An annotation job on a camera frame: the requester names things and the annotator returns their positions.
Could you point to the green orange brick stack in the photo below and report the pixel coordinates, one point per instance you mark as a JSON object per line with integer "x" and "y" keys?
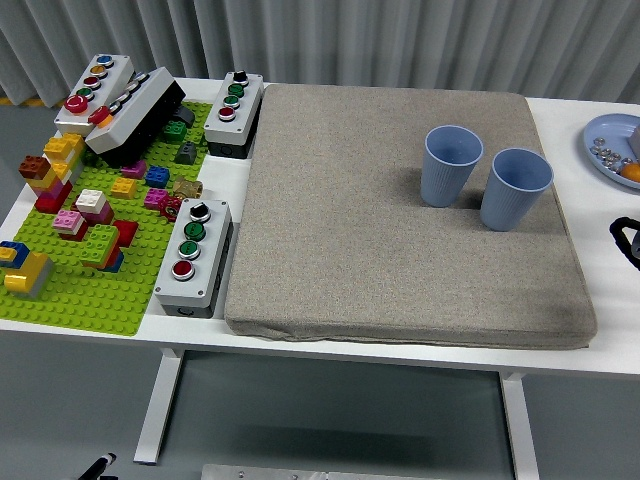
{"x": 100, "y": 245}

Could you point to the red toy brick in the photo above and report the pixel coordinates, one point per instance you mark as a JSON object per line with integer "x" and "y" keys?
{"x": 127, "y": 232}

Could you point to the green brick baseplate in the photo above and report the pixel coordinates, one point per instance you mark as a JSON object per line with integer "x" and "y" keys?
{"x": 100, "y": 300}

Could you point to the white-topped magenta brick stack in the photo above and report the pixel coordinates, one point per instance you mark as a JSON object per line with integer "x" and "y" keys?
{"x": 92, "y": 202}

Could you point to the orange fruit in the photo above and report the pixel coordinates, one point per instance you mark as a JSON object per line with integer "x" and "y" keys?
{"x": 632, "y": 172}

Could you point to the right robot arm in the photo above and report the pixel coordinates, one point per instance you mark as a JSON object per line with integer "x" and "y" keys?
{"x": 620, "y": 240}

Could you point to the white table leg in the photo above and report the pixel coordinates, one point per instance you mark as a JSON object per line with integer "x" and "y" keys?
{"x": 155, "y": 410}
{"x": 520, "y": 430}

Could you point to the brown yellow red brick tower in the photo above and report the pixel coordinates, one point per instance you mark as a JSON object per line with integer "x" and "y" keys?
{"x": 50, "y": 192}

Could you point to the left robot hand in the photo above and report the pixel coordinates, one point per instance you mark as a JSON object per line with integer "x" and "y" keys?
{"x": 100, "y": 466}

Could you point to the grey pleated curtain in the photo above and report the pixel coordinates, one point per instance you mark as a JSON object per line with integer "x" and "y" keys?
{"x": 350, "y": 40}

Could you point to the green toy brick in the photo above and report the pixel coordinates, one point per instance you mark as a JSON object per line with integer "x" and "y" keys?
{"x": 174, "y": 132}

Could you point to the blue ribbed plastic cup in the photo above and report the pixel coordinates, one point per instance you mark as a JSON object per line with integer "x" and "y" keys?
{"x": 442, "y": 185}
{"x": 510, "y": 200}

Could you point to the dark grey slope brick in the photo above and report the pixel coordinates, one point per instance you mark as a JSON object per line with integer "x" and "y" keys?
{"x": 186, "y": 154}

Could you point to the blue toy brick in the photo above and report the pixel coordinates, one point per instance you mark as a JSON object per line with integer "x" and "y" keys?
{"x": 157, "y": 177}

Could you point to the yellow toy brick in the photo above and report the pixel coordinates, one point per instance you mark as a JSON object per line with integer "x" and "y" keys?
{"x": 123, "y": 188}

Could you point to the grey four-button control box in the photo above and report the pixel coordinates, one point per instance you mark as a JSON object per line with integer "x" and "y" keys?
{"x": 247, "y": 110}
{"x": 212, "y": 250}

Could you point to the grey-brown fabric mat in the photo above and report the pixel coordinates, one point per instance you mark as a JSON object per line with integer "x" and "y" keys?
{"x": 350, "y": 225}

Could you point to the black curved toy piece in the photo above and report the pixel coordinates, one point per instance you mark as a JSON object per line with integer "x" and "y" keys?
{"x": 184, "y": 116}

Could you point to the pink-topped brick stack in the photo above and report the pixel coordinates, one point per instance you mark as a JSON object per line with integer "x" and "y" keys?
{"x": 70, "y": 222}

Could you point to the blue plate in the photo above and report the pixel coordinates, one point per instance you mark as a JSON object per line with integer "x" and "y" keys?
{"x": 607, "y": 127}

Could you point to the grey five-button control box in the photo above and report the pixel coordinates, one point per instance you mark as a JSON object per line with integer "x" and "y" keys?
{"x": 112, "y": 80}

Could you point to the magenta toy brick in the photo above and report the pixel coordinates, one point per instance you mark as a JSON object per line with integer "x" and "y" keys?
{"x": 155, "y": 199}
{"x": 134, "y": 170}

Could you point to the long grey button control box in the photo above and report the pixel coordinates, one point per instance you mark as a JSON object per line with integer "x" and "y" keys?
{"x": 135, "y": 115}

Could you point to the blue yellow grey brick stack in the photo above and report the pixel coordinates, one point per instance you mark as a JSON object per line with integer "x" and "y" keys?
{"x": 30, "y": 272}

